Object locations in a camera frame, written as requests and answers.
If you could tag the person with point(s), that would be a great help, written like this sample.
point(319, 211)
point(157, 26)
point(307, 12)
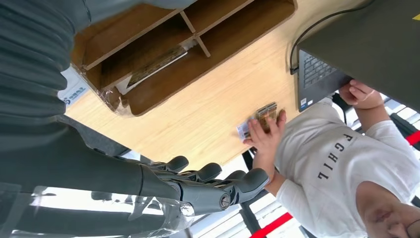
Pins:
point(344, 170)

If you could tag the grey card reader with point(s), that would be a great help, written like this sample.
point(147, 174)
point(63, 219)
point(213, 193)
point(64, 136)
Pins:
point(73, 88)

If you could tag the grey laptop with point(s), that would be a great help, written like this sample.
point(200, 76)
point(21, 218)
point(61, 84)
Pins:
point(370, 42)

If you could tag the light wooden desk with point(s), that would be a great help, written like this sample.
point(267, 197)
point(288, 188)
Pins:
point(213, 115)

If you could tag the clear plastic film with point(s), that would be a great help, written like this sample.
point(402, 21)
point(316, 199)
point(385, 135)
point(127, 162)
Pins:
point(98, 216)

